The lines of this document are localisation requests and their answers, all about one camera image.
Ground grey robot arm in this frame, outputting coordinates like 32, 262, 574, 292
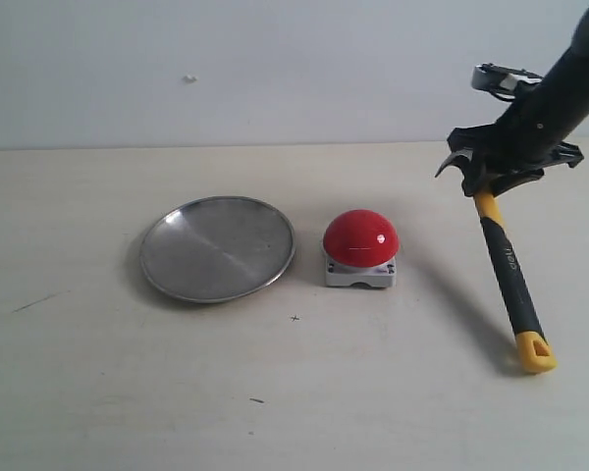
443, 7, 589, 197

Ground round metal plate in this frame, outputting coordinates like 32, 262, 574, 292
138, 195, 295, 304

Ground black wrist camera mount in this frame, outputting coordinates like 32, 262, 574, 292
470, 63, 543, 102

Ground yellow black claw hammer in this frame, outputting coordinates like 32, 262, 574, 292
434, 151, 559, 378

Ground red dome push button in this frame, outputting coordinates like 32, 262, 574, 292
322, 209, 401, 289

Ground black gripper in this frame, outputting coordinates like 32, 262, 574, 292
446, 58, 584, 197

